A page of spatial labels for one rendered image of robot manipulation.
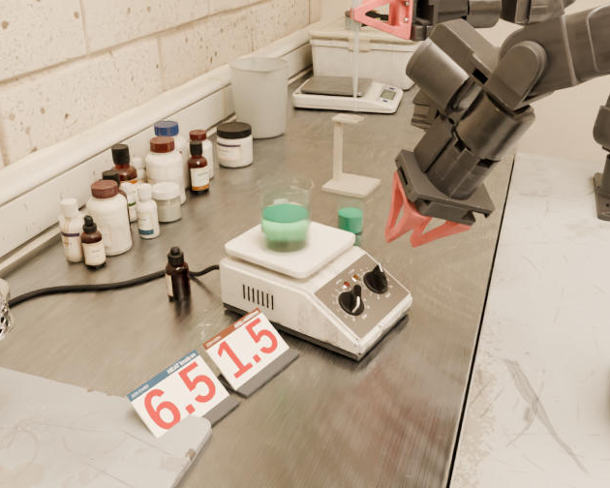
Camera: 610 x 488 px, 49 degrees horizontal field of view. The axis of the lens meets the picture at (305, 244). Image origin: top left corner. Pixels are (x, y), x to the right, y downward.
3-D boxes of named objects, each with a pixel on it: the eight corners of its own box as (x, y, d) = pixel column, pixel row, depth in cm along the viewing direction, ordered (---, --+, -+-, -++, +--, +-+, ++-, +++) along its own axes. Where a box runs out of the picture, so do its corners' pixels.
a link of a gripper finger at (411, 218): (362, 212, 76) (405, 153, 70) (414, 224, 79) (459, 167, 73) (376, 259, 72) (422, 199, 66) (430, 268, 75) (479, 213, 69)
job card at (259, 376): (299, 355, 74) (299, 324, 72) (247, 398, 68) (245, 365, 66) (258, 336, 78) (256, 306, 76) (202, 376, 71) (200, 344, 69)
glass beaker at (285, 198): (248, 250, 79) (245, 183, 75) (281, 231, 83) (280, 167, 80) (295, 267, 75) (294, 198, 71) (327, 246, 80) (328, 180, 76)
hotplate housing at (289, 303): (412, 312, 82) (417, 255, 79) (358, 366, 73) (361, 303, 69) (269, 263, 93) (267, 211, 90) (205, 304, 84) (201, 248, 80)
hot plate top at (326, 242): (359, 240, 82) (359, 234, 82) (303, 281, 73) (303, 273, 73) (281, 217, 88) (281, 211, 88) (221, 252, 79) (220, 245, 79)
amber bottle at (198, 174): (185, 189, 118) (181, 141, 114) (202, 185, 120) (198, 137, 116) (196, 196, 115) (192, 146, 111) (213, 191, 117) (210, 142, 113)
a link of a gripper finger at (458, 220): (368, 214, 76) (411, 155, 70) (419, 225, 79) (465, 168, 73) (382, 259, 72) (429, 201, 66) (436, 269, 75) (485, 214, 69)
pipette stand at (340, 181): (381, 183, 120) (384, 113, 115) (363, 198, 114) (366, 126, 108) (340, 176, 124) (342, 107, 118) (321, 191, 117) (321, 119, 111)
